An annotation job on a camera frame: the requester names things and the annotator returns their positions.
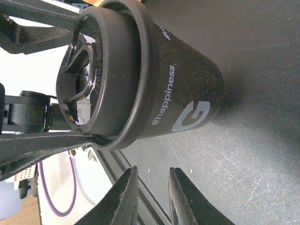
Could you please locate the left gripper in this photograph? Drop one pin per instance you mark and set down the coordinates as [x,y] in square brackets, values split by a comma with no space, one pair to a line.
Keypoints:
[32,116]

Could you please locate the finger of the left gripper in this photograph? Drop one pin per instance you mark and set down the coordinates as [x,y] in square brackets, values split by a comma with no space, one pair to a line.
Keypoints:
[15,38]

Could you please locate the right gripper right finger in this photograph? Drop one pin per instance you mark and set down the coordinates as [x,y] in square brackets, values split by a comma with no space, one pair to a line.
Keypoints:
[188,205]

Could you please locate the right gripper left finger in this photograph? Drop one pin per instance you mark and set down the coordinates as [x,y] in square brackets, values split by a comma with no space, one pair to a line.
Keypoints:
[119,206]

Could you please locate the black paper cup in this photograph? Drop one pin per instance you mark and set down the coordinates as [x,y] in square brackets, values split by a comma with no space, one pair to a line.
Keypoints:
[179,87]

